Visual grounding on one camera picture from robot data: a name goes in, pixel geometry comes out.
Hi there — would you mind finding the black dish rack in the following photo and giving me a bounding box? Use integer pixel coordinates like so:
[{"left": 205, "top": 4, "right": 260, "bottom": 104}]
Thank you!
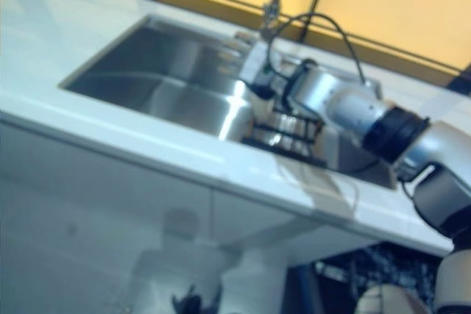
[{"left": 241, "top": 107, "right": 330, "bottom": 170}]

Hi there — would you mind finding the robot left hand dark palm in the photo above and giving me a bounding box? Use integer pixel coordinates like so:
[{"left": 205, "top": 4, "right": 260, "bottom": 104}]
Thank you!
[{"left": 171, "top": 282, "right": 224, "bottom": 314}]

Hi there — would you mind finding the dishwasher plate rack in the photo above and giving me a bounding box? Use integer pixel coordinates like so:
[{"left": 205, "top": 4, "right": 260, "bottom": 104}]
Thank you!
[{"left": 312, "top": 246, "right": 442, "bottom": 314}]

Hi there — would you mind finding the stainless steel sink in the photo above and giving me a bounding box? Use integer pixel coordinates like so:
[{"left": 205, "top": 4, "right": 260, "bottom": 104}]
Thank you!
[{"left": 58, "top": 13, "right": 400, "bottom": 192}]

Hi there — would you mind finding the robot right hand dark palm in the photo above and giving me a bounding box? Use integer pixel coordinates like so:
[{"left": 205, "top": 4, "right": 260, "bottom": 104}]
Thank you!
[{"left": 219, "top": 30, "right": 295, "bottom": 109}]

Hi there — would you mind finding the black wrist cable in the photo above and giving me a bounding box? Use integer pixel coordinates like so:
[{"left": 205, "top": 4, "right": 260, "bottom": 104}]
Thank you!
[{"left": 265, "top": 13, "right": 367, "bottom": 85}]

